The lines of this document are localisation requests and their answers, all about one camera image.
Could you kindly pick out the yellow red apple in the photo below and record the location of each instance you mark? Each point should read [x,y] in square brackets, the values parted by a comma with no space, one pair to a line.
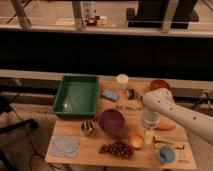
[136,140]

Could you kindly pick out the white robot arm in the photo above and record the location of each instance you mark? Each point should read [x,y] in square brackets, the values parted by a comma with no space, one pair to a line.
[160,101]

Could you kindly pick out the blue round object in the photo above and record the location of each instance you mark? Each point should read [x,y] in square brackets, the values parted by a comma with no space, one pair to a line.
[166,155]

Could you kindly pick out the blue sponge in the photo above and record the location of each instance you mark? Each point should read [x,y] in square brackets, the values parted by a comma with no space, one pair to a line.
[110,95]

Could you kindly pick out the green plastic tray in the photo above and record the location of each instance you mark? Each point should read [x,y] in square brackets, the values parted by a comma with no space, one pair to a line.
[77,97]

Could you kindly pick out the light blue cloth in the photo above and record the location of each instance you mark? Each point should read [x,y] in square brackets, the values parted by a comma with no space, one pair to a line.
[64,146]

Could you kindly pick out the orange carrot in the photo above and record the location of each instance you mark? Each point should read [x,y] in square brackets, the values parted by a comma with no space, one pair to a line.
[165,127]

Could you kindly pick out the orange red bowl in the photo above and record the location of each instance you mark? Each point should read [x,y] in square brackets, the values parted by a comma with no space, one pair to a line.
[156,84]

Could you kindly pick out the white cup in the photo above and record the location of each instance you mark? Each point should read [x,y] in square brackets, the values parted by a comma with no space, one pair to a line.
[122,81]

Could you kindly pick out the purple bowl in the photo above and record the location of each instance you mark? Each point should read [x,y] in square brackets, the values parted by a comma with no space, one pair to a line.
[111,121]

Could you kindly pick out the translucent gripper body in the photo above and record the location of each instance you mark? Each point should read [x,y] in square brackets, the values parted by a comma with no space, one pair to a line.
[148,136]

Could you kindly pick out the small metal can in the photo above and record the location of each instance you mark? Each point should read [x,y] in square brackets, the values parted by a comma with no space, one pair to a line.
[130,94]

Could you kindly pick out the small metal utensil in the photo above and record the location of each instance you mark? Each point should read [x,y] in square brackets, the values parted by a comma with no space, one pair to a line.
[127,107]

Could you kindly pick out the bunch of dark grapes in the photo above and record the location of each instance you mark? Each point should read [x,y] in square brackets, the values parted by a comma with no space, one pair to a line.
[118,149]

